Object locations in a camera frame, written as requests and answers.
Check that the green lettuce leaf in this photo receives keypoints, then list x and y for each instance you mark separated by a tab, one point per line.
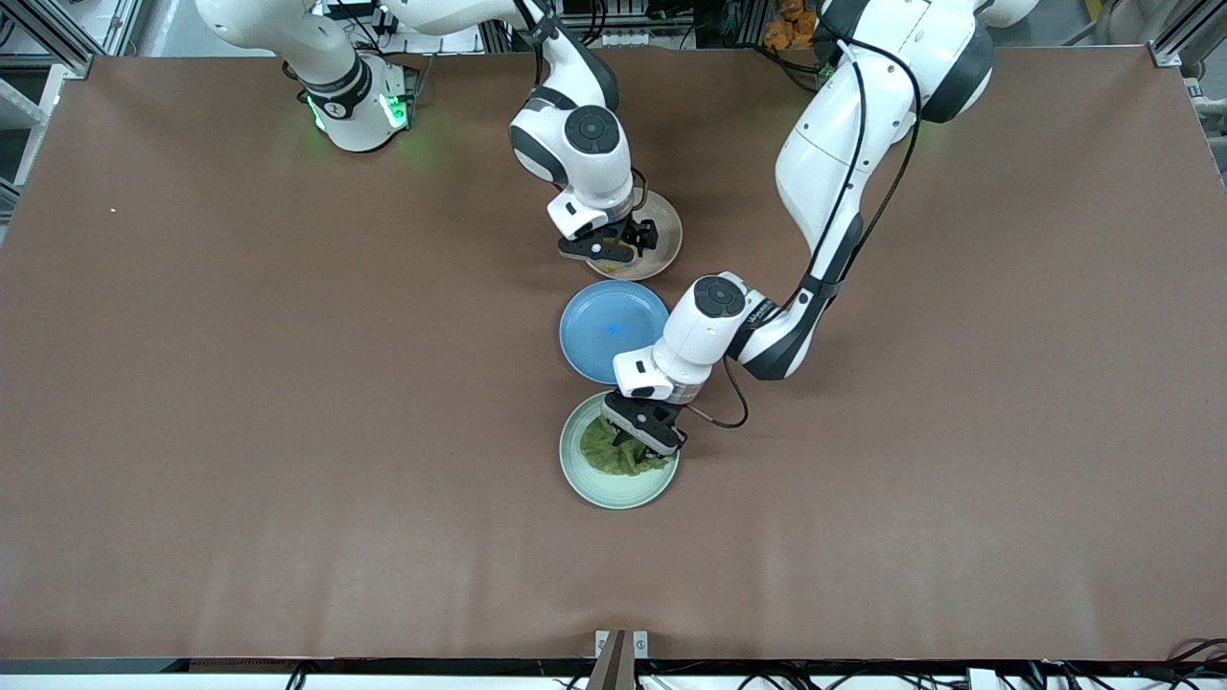
604	455

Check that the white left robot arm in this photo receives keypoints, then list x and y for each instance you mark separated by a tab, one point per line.
834	153

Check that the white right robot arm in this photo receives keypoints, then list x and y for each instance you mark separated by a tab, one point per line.
585	144

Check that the beige round plate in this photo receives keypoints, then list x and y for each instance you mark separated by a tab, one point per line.
666	240

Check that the pale green round plate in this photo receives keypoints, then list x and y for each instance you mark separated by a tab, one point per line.
613	489

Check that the blue round plate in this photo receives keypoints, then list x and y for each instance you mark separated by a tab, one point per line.
599	331

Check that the bag of orange fruit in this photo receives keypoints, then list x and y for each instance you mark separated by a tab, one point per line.
788	24

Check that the small white box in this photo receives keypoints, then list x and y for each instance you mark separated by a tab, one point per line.
984	679

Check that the metal table edge bracket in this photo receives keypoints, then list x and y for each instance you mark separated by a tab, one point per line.
621	656

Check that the aluminium frame profile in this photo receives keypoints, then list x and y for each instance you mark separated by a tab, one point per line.
1184	34
43	34

